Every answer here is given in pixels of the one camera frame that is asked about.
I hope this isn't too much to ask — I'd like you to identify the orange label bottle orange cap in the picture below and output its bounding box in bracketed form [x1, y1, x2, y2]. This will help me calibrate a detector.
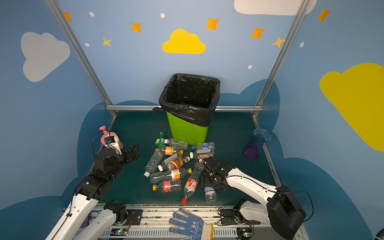
[158, 146, 184, 156]

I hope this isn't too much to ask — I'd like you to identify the Pepsi bottle blue cap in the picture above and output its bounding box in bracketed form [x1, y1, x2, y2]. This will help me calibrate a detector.
[204, 187, 218, 203]

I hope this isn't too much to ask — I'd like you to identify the clear bottle orange label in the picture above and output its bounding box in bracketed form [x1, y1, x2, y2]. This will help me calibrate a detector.
[149, 168, 192, 184]

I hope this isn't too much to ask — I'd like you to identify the flat clear bottle white label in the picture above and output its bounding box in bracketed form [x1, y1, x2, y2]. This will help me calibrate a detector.
[158, 153, 181, 172]

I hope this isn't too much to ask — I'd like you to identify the clear bottle white cap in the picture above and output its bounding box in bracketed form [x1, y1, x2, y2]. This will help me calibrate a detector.
[165, 138, 189, 150]

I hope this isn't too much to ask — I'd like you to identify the tall bottle red cap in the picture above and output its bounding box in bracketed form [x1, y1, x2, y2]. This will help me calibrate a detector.
[181, 162, 204, 206]

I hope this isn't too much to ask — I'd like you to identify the aluminium back rail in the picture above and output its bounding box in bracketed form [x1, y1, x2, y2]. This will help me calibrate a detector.
[106, 105, 263, 112]

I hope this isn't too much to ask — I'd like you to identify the purple ribbed vase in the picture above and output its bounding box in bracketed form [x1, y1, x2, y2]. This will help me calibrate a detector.
[244, 128, 272, 160]

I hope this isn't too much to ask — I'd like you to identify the clear bottle grey label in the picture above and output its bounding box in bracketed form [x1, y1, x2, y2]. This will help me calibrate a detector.
[190, 149, 215, 160]

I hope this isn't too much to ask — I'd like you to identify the Pocari Sweat bottle blue label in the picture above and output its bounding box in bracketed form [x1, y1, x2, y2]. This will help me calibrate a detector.
[144, 149, 163, 178]

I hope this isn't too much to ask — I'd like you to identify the aluminium post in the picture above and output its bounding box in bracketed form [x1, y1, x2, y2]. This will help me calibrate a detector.
[252, 0, 311, 120]
[45, 0, 113, 106]

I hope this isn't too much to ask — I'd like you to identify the blue dotted work glove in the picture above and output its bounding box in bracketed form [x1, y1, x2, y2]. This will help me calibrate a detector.
[169, 207, 214, 240]

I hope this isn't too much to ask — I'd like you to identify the Coke bottle yellow cap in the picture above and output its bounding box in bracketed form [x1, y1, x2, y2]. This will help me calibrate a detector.
[153, 180, 182, 193]

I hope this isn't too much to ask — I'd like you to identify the green bin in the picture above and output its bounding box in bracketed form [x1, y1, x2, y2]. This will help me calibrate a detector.
[167, 112, 208, 145]

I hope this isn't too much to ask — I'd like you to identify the right aluminium post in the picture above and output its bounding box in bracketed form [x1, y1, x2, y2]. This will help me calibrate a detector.
[252, 0, 311, 120]

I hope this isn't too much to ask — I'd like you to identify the black bin liner bag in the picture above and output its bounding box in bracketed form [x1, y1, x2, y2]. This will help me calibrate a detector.
[152, 73, 221, 127]

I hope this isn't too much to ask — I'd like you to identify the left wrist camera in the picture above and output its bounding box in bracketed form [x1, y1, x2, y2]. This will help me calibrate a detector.
[104, 135, 124, 155]

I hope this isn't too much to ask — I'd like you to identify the crushed green bottle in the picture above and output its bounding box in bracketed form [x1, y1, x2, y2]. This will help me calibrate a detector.
[155, 131, 168, 148]

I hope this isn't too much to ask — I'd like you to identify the left aluminium post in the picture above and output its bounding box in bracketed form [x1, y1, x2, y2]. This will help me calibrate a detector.
[45, 0, 113, 106]

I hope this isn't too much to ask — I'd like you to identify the brown tea bottle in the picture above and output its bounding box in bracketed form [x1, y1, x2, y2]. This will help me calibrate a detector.
[166, 157, 191, 171]

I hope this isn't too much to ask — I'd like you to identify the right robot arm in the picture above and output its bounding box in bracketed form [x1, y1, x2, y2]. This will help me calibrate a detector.
[199, 157, 307, 240]

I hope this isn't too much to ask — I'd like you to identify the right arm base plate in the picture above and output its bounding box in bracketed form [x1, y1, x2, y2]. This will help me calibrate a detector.
[217, 208, 253, 226]

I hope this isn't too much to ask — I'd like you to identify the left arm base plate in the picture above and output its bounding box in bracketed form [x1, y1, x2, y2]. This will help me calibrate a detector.
[125, 209, 143, 226]

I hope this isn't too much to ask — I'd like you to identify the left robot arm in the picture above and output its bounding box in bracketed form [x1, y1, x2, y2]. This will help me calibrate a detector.
[46, 144, 140, 240]

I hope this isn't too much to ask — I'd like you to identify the pink watering can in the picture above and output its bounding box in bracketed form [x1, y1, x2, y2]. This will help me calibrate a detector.
[99, 126, 124, 151]

